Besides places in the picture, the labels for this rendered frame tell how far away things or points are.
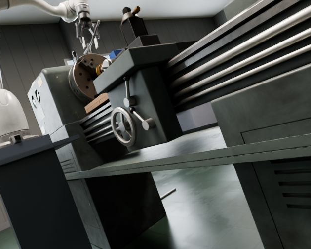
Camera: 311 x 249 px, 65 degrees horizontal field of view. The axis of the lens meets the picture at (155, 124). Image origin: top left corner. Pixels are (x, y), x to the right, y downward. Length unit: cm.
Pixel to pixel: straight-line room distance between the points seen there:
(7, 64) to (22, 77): 30
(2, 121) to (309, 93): 113
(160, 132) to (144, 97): 13
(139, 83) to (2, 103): 67
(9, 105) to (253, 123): 102
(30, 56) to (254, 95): 452
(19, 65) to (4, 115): 357
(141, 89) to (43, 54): 419
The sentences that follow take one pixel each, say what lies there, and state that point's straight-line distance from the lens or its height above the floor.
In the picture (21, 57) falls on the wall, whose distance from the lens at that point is 486.
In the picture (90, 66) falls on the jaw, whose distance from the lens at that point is 156.
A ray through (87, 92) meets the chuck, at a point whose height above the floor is 100.
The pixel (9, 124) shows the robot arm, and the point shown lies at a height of 90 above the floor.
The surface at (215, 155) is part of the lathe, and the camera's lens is 64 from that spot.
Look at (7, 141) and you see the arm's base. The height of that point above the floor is 83.
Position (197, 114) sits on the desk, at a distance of 390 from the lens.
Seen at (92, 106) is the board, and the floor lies 88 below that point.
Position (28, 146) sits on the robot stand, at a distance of 119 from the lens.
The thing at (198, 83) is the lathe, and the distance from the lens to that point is 79.
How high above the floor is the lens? 68
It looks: level
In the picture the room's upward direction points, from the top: 21 degrees counter-clockwise
